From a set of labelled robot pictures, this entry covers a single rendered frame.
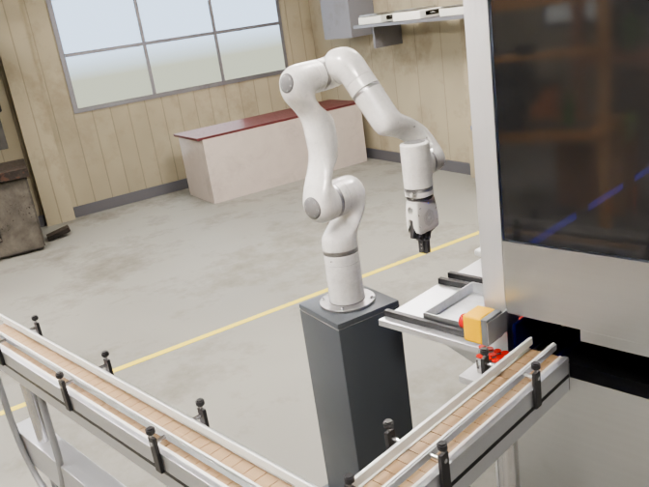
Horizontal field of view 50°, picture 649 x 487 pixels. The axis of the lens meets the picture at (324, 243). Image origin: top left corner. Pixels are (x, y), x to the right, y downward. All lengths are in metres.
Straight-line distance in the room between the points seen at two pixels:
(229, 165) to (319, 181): 5.41
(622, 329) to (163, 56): 7.17
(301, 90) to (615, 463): 1.31
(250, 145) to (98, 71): 1.84
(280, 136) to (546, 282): 6.26
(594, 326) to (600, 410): 0.22
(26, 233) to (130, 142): 1.82
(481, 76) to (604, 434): 0.91
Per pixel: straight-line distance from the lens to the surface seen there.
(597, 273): 1.68
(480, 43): 1.68
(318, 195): 2.16
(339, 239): 2.24
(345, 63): 2.05
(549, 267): 1.73
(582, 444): 1.92
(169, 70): 8.37
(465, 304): 2.21
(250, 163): 7.66
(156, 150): 8.37
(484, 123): 1.70
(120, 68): 8.20
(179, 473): 1.61
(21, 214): 7.07
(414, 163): 1.97
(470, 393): 1.63
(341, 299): 2.31
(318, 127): 2.17
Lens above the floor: 1.81
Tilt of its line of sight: 19 degrees down
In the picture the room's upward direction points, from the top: 8 degrees counter-clockwise
